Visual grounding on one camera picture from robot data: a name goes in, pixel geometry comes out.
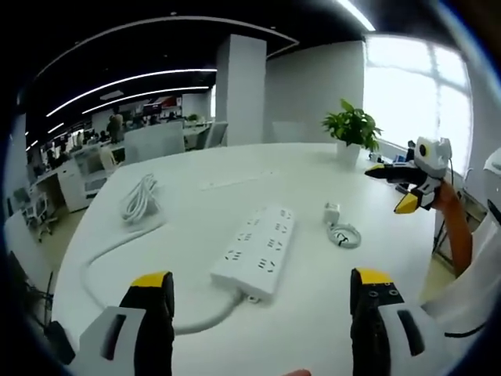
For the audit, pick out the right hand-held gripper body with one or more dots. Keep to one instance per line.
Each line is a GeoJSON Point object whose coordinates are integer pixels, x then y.
{"type": "Point", "coordinates": [432, 156]}

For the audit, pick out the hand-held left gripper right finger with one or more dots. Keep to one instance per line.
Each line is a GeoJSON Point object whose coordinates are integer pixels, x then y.
{"type": "Point", "coordinates": [391, 337]}

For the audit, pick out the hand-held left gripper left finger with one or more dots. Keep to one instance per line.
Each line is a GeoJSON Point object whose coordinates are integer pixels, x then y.
{"type": "Point", "coordinates": [117, 344]}

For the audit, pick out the white charger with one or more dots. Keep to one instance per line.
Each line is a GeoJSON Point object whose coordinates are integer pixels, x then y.
{"type": "Point", "coordinates": [332, 212]}

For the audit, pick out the white power strip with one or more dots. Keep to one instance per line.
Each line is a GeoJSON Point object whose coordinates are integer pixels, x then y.
{"type": "Point", "coordinates": [256, 250]}

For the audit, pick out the white desk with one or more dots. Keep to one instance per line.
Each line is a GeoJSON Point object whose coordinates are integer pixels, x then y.
{"type": "Point", "coordinates": [297, 176]}

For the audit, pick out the grey desk partition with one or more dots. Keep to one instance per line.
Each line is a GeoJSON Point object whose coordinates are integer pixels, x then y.
{"type": "Point", "coordinates": [154, 139]}

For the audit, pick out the person's right hand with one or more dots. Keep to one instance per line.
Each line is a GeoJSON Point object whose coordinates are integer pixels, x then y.
{"type": "Point", "coordinates": [448, 194]}

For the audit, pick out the person's left hand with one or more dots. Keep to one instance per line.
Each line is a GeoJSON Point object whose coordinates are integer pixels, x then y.
{"type": "Point", "coordinates": [297, 373]}

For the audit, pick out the green potted plant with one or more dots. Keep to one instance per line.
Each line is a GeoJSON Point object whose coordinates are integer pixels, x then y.
{"type": "Point", "coordinates": [352, 125]}

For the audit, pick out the person's white shirt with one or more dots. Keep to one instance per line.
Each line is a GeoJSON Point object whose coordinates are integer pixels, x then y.
{"type": "Point", "coordinates": [469, 290]}

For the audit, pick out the grey swivel chair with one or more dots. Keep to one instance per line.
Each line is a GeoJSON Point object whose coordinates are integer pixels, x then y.
{"type": "Point", "coordinates": [37, 213]}

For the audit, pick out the white office cabinet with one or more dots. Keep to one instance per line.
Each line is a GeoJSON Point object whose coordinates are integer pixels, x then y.
{"type": "Point", "coordinates": [84, 184]}

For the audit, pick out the white office chair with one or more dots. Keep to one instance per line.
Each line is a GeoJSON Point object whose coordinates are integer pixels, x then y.
{"type": "Point", "coordinates": [216, 134]}

